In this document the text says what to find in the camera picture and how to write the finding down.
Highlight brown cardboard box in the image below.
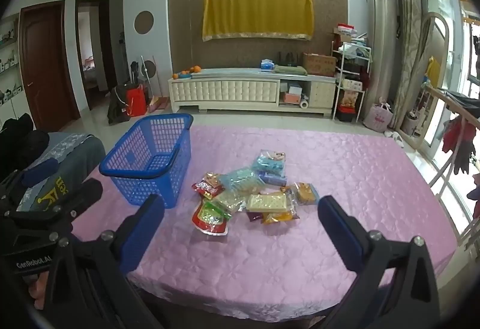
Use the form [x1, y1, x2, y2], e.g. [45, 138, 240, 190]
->
[302, 53, 338, 77]

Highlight wall shelf with trinkets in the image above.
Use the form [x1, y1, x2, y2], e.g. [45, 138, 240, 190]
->
[0, 19, 24, 117]

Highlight yellow cloth cover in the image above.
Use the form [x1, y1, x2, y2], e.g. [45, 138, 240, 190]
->
[202, 0, 315, 42]

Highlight silver tower air conditioner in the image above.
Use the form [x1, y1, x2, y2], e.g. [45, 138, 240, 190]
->
[365, 0, 399, 127]

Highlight black trolley handle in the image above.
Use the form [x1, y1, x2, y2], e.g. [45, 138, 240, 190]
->
[129, 61, 142, 87]

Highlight white slippers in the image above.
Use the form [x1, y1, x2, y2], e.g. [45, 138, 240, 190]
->
[384, 130, 406, 148]

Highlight pink quilted tablecloth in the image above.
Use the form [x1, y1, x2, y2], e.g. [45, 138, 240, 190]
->
[71, 124, 467, 323]

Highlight plain brown round decor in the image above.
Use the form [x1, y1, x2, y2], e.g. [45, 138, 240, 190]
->
[134, 10, 155, 33]

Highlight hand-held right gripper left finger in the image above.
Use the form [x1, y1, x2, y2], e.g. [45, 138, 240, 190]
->
[35, 194, 166, 329]

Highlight pink dustpan with broom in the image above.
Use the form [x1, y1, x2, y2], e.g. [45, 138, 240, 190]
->
[140, 55, 168, 113]

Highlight red paper bag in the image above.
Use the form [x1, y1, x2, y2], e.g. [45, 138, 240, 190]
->
[125, 85, 148, 118]

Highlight blue purple snack packet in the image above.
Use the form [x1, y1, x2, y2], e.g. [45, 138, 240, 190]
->
[257, 172, 288, 187]

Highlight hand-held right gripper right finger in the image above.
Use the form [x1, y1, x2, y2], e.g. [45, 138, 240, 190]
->
[318, 196, 442, 329]

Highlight wooden drying rack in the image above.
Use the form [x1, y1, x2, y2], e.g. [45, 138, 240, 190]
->
[423, 85, 480, 251]

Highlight white cracker snack packet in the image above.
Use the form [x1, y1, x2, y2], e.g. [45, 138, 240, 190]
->
[245, 192, 292, 213]

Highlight white media cabinet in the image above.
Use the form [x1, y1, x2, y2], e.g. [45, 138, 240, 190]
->
[167, 67, 337, 117]

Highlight clear orange biscuit packet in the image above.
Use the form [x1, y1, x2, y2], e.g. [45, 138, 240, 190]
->
[290, 182, 320, 206]

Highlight light blue squirrel snack packet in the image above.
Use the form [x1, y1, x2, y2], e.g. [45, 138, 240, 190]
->
[250, 150, 286, 177]

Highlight pink tote bag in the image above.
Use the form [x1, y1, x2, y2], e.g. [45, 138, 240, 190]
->
[362, 100, 394, 133]

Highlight red green snack packet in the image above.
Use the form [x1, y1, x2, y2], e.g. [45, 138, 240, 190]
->
[191, 200, 232, 236]

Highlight person's left hand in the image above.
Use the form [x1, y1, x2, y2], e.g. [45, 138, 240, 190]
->
[27, 272, 51, 300]

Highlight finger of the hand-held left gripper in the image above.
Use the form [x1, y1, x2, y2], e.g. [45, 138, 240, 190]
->
[0, 157, 60, 198]
[52, 179, 104, 226]

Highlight red garment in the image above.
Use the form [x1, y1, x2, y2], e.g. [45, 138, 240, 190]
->
[442, 115, 467, 154]

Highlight red candy snack packet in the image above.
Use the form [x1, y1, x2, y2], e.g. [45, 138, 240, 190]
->
[192, 172, 225, 200]

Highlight pale teal snack packet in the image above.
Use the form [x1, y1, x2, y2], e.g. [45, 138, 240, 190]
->
[219, 168, 260, 198]

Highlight boxes in cabinet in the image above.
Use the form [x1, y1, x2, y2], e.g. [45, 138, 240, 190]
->
[280, 83, 312, 106]

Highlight cream green snack packet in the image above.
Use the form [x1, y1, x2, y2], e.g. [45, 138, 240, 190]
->
[214, 192, 248, 214]

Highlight patterned beige curtain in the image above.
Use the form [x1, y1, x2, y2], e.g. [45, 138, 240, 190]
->
[386, 0, 429, 132]

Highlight brown wooden door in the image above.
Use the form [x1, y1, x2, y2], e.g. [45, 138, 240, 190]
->
[19, 1, 82, 132]

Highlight blue plastic basket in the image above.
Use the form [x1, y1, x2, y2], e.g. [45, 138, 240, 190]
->
[99, 113, 194, 209]

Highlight white metal shelf rack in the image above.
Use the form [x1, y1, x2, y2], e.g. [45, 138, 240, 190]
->
[331, 31, 372, 123]

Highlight folded green cloth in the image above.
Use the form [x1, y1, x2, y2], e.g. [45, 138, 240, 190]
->
[274, 65, 308, 75]

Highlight yellow snack packet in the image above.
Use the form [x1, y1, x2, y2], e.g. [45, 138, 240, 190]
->
[261, 211, 301, 226]

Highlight black red storage box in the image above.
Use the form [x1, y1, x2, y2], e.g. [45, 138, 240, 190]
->
[335, 106, 357, 123]

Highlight black bag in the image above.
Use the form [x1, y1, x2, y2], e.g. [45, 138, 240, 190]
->
[107, 85, 132, 126]

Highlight arched mirror frame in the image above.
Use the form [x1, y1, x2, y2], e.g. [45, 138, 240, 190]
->
[397, 12, 451, 150]

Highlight black jacket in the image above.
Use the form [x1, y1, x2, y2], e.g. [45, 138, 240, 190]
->
[0, 112, 50, 174]

